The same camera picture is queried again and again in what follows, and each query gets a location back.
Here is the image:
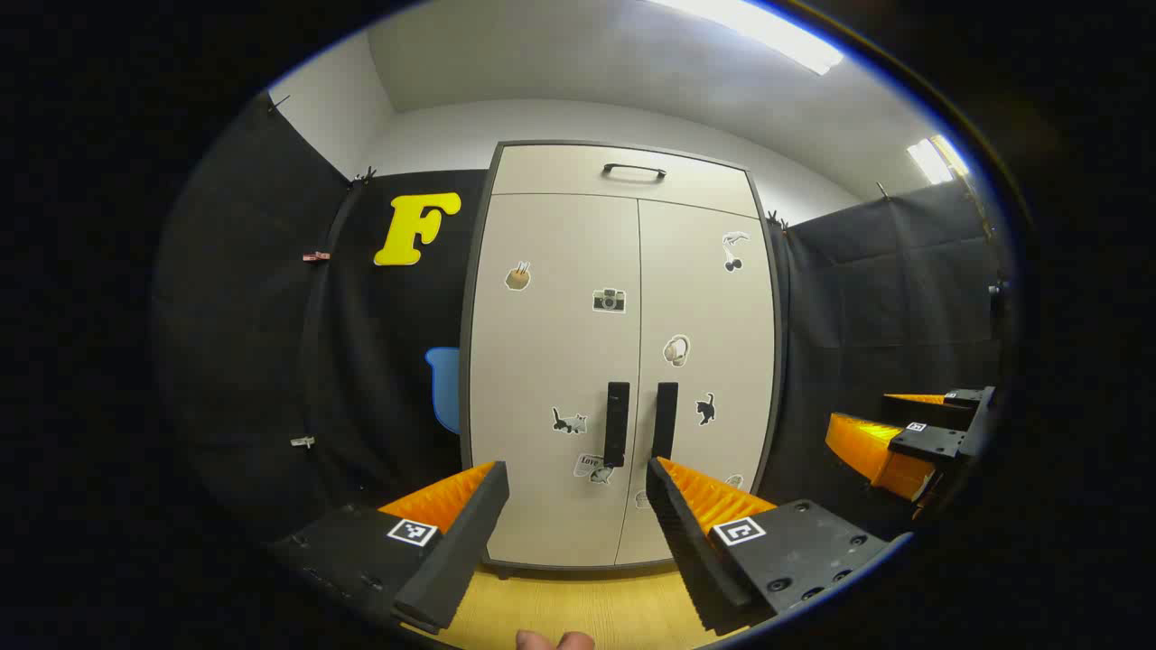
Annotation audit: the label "beige cabinet door camera sticker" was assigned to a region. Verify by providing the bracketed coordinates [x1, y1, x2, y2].
[470, 192, 642, 568]

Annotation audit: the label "beige double-door shoe cabinet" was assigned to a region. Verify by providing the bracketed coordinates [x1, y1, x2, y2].
[459, 140, 785, 575]

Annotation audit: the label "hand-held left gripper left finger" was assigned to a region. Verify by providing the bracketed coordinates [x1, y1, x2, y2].
[271, 460, 511, 636]

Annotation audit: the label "beige cabinet door cherry sticker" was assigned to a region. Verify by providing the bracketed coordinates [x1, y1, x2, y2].
[616, 199, 778, 568]

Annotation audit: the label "black door handle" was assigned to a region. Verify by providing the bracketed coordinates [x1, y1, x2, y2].
[652, 382, 679, 461]
[603, 381, 630, 468]

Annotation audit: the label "small ceiling light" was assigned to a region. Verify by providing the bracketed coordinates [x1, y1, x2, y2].
[908, 134, 972, 186]

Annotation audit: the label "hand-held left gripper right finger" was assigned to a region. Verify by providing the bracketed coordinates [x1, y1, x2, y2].
[645, 456, 895, 636]

